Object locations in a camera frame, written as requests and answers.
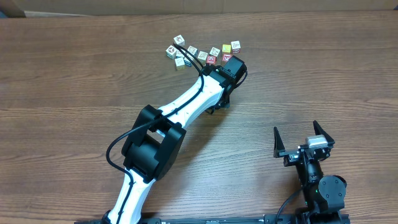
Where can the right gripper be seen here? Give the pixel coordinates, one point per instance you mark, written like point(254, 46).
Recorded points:
point(291, 156)

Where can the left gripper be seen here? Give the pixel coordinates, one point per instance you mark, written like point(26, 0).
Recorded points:
point(224, 101)

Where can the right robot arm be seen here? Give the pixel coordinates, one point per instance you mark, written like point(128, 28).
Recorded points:
point(324, 195)

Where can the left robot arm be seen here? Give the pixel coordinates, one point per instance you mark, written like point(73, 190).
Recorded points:
point(145, 153)

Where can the red face wooden block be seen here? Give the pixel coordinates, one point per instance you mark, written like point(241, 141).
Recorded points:
point(211, 60)

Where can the red letter wooden block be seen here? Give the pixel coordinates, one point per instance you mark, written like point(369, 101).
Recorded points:
point(225, 58)

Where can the white tilted picture block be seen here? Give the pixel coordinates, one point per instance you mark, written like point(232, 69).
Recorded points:
point(215, 52)

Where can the yellow top wooden block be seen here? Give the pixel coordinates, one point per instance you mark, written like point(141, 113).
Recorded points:
point(226, 48)

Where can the sailboat blue wooden block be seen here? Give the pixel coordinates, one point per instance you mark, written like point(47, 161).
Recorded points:
point(188, 61)

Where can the far right white block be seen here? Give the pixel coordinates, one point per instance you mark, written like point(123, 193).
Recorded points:
point(235, 47)

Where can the blue sided picture block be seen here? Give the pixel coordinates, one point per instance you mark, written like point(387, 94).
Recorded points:
point(193, 50)

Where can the ice cream wooden block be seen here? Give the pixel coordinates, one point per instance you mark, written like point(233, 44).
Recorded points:
point(179, 54)

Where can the soccer ball wooden block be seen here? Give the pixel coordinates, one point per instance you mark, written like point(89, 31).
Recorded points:
point(171, 52)

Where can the top red picture block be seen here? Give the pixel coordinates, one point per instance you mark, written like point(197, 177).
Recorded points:
point(179, 40)

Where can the cardboard panel at back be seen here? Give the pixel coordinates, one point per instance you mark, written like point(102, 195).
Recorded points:
point(135, 7)

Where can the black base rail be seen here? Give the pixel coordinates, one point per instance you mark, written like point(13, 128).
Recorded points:
point(266, 219)

